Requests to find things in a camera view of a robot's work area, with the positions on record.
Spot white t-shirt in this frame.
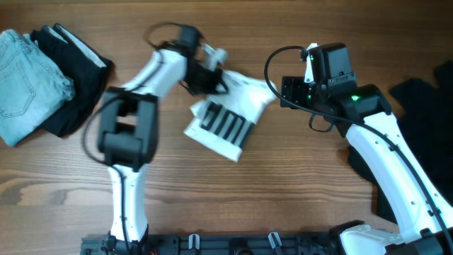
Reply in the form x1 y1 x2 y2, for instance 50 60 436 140
184 70 276 162

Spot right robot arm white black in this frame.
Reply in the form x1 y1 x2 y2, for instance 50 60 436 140
280 76 452 254

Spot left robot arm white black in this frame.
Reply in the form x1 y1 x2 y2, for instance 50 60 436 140
97 42 227 254

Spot black folded garment left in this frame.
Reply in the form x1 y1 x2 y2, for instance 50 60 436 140
30 23 113 137

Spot black garment right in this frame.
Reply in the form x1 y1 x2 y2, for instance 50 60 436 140
347 60 453 224

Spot light blue jeans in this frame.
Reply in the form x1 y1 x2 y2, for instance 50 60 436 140
1 29 75 147

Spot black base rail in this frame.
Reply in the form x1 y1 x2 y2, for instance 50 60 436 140
80 232 343 255

